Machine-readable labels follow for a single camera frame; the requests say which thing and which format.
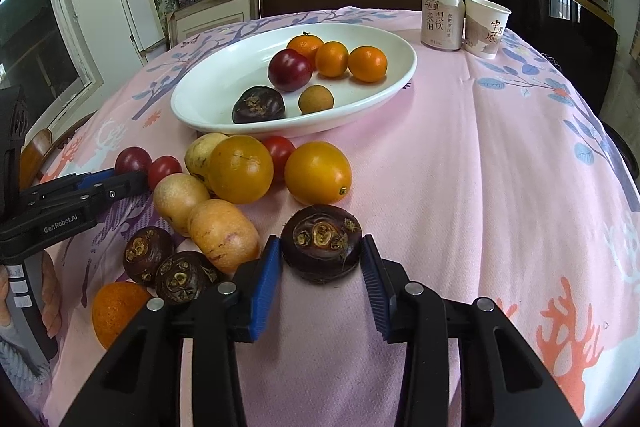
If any large red plum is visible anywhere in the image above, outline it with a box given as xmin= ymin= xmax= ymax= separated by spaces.
xmin=114 ymin=146 xmax=152 ymax=174

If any orange at table edge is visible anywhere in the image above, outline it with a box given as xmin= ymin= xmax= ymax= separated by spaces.
xmin=91 ymin=282 xmax=152 ymax=350

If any pink printed tablecloth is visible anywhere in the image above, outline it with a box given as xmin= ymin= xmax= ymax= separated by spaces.
xmin=36 ymin=8 xmax=639 ymax=426

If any pink drink can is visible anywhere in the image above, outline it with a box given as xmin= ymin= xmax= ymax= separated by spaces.
xmin=421 ymin=0 xmax=465 ymax=51

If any pale striped pepino melon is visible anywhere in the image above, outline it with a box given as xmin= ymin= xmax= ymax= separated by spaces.
xmin=186 ymin=199 xmax=260 ymax=275

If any small brown longan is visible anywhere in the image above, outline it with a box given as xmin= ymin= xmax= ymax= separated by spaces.
xmin=298 ymin=84 xmax=334 ymax=115

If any dark red plum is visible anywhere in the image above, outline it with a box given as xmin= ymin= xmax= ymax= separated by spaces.
xmin=268 ymin=49 xmax=314 ymax=92

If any orange with stem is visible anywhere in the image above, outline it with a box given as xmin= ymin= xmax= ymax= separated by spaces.
xmin=286 ymin=31 xmax=323 ymax=68

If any wooden chair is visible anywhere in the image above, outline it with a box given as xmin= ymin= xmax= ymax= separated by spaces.
xmin=18 ymin=114 xmax=97 ymax=193

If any left hand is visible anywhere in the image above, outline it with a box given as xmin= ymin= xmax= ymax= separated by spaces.
xmin=0 ymin=251 xmax=62 ymax=347

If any white oval plate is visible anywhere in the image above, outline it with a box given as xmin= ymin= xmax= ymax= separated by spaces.
xmin=170 ymin=23 xmax=418 ymax=138

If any right small orange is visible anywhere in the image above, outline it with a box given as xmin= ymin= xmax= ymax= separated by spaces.
xmin=348 ymin=46 xmax=387 ymax=83

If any small red tomato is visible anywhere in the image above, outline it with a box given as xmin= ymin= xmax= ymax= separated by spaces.
xmin=262 ymin=135 xmax=295 ymax=183

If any white paper cup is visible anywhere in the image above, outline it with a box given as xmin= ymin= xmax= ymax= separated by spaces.
xmin=463 ymin=0 xmax=511 ymax=60

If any middle small orange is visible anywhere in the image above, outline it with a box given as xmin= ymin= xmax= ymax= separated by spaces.
xmin=314 ymin=41 xmax=349 ymax=78

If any red cherry tomato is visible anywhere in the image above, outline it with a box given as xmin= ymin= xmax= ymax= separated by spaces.
xmin=146 ymin=155 xmax=182 ymax=192

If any yellow passion fruit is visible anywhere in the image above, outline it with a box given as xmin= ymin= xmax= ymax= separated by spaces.
xmin=184 ymin=132 xmax=228 ymax=192

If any small orange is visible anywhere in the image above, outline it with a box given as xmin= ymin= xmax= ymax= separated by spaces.
xmin=348 ymin=46 xmax=387 ymax=83
xmin=314 ymin=41 xmax=349 ymax=78

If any yellow orange persimmon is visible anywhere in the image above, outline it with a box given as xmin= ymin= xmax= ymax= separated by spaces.
xmin=205 ymin=135 xmax=274 ymax=205

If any pale yellow round fruit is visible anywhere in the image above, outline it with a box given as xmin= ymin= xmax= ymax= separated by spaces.
xmin=153 ymin=173 xmax=210 ymax=237

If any orange persimmon with calyx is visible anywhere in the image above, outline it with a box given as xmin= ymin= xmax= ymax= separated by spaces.
xmin=284 ymin=141 xmax=352 ymax=205

